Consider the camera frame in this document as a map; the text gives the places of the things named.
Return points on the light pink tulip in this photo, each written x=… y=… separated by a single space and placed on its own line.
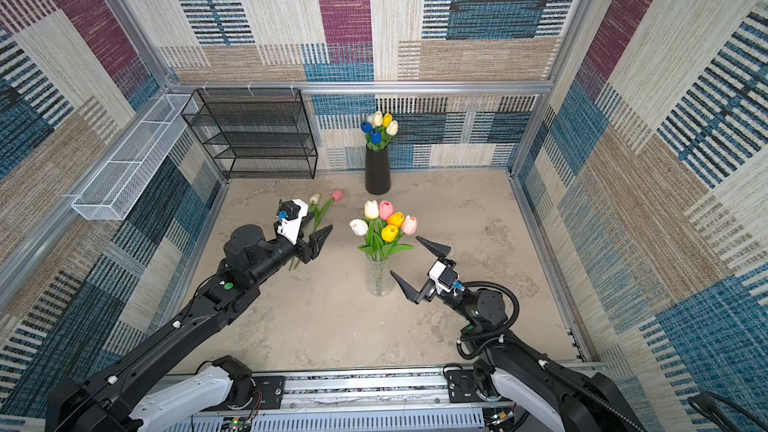
x=407 y=228

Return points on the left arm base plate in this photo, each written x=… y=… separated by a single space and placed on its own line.
x=260 y=392

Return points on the black cylindrical vase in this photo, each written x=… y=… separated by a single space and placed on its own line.
x=377 y=171

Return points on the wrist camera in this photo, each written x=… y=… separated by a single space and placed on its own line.
x=444 y=277
x=290 y=216

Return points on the orange tulip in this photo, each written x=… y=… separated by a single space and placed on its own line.
x=396 y=219

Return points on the black wire mesh shelf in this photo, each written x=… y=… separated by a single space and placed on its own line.
x=254 y=133

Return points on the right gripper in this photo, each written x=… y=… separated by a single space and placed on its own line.
x=427 y=292

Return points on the cream white tulip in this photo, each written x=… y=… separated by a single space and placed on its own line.
x=392 y=128

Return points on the clear glass vase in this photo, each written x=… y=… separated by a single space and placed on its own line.
x=378 y=279

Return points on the deep pink tulip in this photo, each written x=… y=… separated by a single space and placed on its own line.
x=386 y=210

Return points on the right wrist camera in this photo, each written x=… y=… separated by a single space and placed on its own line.
x=444 y=277

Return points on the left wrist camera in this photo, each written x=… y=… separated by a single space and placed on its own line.
x=290 y=216

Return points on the aluminium mounting rail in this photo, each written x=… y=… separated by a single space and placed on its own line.
x=213 y=384

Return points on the white wire mesh basket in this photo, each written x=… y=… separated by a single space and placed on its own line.
x=113 y=192

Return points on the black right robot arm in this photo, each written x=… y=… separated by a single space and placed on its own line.
x=507 y=368

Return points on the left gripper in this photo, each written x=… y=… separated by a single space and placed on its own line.
x=313 y=247

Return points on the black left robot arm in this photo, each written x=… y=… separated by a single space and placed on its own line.
x=105 y=400

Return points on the tulip bunch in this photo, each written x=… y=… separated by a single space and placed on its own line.
x=315 y=212

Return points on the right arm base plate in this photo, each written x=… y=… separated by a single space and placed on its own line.
x=468 y=385

